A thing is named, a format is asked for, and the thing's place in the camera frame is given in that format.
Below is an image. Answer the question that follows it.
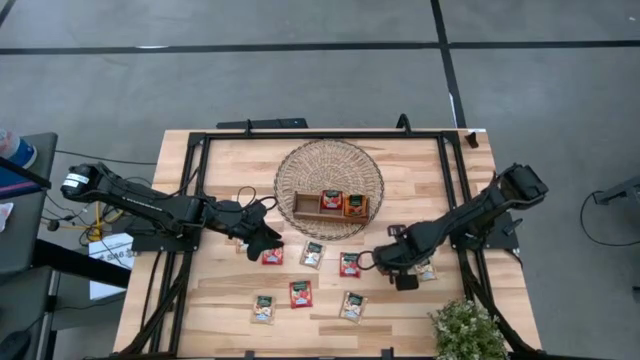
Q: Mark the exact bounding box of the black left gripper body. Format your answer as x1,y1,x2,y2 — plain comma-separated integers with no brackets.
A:
204,199,269,241

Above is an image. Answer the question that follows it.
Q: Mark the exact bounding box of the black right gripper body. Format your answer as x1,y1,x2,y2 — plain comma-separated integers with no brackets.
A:
388,224,437,292

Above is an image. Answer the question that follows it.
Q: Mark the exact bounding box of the orange tea packet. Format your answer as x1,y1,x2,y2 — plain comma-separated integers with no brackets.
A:
343,193,370,218

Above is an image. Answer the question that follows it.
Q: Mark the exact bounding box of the wooden tea box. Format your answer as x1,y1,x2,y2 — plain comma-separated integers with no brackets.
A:
292,189,371,226

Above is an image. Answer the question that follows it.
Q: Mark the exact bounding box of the round woven placemat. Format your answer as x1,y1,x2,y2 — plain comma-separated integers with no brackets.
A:
273,138,386,242

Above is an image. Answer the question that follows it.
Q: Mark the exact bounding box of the green potted plant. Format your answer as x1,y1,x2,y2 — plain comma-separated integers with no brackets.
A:
428,298,510,360

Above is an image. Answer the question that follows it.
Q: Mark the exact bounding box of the black bar device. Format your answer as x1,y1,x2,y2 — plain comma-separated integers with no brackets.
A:
216,117,309,131

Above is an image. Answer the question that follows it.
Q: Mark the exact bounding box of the white paper sheet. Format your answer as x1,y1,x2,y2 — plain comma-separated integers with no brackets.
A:
88,236,135,301

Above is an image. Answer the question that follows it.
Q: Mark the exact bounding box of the black support beam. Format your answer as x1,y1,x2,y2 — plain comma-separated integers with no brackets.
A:
30,238,132,290

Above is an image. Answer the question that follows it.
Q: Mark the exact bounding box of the grey side desk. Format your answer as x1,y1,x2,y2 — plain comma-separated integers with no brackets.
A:
0,131,60,360

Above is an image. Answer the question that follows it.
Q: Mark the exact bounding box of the black rod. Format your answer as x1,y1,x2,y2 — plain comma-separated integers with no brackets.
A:
0,156,53,191

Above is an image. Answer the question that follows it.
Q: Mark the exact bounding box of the grey equipment stand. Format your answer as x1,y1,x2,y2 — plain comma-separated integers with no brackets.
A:
594,174,640,206

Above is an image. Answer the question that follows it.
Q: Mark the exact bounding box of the blue folder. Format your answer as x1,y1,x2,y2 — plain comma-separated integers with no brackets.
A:
0,164,44,200

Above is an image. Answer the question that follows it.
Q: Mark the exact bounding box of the plastic water bottle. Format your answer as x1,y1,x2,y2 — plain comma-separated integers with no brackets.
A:
0,128,39,170

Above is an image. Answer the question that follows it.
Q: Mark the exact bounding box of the white cloth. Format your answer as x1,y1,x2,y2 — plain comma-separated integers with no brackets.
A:
0,201,14,234

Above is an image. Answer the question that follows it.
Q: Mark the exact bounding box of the black computer mouse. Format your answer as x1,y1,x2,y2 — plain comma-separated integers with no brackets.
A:
0,329,32,360

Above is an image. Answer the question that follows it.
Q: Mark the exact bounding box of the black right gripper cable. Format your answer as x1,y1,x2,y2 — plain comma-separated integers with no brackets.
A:
355,249,377,272

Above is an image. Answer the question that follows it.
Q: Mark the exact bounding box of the black cable conduit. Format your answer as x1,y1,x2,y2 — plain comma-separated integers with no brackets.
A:
457,249,544,357
118,249,195,357

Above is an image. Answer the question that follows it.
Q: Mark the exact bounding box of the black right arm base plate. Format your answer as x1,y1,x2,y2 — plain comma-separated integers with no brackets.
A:
446,209,520,252

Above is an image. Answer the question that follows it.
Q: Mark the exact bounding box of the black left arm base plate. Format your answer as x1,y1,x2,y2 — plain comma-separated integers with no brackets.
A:
130,219,203,253

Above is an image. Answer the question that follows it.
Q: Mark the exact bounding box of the black lever handle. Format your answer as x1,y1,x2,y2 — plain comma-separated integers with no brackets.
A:
501,216,525,237

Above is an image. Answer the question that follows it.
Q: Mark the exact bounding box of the black metal table frame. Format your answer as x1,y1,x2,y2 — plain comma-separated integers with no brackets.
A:
147,130,544,359

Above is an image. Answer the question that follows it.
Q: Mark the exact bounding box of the yellow cable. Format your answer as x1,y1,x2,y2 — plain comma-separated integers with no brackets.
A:
82,199,125,242

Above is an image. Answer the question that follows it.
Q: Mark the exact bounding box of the black floor cable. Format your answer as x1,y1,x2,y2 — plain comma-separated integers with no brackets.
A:
54,148,159,166
579,189,640,248

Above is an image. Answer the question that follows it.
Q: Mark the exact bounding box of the black cable bundle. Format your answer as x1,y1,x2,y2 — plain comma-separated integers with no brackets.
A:
42,174,151,246

